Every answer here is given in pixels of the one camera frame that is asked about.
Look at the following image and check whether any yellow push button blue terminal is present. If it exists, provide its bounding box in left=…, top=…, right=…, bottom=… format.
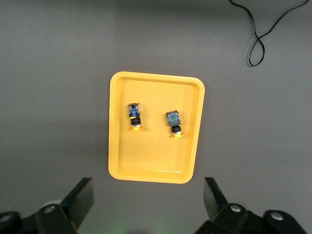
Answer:
left=127, top=102, right=145, bottom=133

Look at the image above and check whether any long black looped cable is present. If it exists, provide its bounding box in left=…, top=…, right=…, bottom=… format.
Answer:
left=228, top=0, right=311, bottom=67

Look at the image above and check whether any yellow plastic tray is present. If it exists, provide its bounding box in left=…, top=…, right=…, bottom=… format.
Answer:
left=108, top=71, right=206, bottom=185

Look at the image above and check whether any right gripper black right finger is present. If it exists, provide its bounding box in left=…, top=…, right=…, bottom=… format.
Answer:
left=196, top=176, right=253, bottom=234

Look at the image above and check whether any dark grey table mat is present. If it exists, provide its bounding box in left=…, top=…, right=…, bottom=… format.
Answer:
left=0, top=0, right=312, bottom=234

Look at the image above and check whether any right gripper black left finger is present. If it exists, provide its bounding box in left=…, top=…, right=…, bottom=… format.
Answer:
left=35, top=177, right=95, bottom=234

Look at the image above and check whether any yellow push button green terminal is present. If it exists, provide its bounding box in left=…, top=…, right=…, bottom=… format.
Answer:
left=165, top=110, right=185, bottom=139

